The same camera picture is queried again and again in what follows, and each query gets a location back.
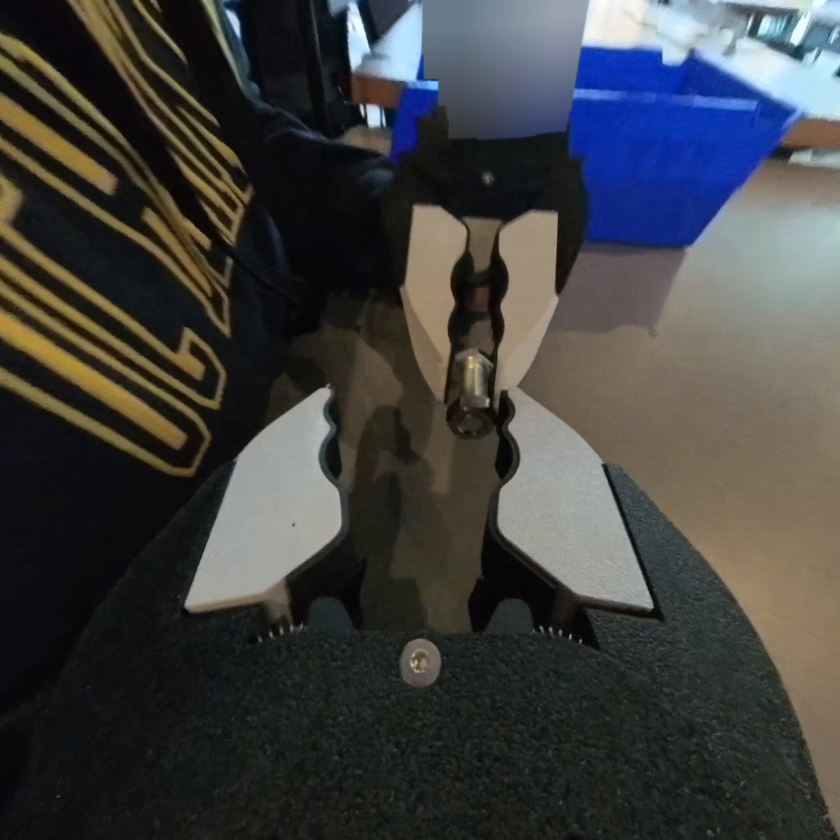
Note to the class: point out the silver hex nut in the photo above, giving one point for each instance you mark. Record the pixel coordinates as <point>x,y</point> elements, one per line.
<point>451,421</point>

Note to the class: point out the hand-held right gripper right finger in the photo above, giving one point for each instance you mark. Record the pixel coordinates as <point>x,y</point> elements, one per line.
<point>564,512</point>

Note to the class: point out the person in dark sweatshirt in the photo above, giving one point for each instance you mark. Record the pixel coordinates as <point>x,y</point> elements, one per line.
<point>79,459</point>

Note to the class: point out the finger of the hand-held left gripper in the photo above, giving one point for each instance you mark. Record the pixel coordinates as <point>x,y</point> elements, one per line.
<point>531,282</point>
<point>430,282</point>

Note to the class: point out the person's left forearm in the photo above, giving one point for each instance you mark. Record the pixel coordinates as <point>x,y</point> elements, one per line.
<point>315,197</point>

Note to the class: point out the silver hex bolt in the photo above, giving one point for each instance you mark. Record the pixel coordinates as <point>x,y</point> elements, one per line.
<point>471,377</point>

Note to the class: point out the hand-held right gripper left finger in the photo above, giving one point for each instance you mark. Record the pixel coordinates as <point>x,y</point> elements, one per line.
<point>269,512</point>

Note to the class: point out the blue plastic bin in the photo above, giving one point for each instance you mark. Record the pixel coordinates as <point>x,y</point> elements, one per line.
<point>656,170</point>

